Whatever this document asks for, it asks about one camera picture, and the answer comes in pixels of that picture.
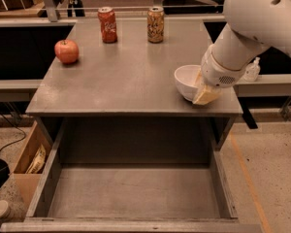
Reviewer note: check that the white round lid container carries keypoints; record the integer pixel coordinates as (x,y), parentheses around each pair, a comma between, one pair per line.
(5,211)

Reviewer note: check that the white ceramic bowl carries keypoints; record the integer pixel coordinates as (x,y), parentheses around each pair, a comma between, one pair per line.
(185,77)

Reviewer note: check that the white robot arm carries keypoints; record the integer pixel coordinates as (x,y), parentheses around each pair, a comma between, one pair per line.
(252,27)

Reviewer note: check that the grey side shelf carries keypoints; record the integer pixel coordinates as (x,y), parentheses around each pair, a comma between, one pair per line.
(18,90)
(265,86)

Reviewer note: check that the open grey metal drawer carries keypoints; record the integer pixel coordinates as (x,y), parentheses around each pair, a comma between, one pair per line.
(133,175)

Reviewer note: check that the orange patterned drink can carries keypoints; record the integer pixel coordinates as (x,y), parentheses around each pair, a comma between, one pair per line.
(155,24)

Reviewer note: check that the grey side shelf left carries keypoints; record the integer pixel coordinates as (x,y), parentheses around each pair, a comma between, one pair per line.
(18,90)

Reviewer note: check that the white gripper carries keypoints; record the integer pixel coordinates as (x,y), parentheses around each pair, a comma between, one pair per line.
(218,72)

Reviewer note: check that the grey side shelf right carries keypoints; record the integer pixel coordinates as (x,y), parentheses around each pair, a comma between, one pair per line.
(265,86)

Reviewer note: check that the red apple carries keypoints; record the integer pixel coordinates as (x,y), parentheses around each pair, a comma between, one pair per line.
(67,51)

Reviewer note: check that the clear sanitizer bottle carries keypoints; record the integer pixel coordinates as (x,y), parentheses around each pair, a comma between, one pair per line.
(252,71)

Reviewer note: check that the wooden box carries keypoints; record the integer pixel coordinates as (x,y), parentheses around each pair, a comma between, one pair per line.
(27,182)

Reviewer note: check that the yellow snack bag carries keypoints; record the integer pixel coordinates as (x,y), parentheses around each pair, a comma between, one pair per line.
(38,161)

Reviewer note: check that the red soda can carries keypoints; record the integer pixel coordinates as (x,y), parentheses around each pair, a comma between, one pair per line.
(107,20)

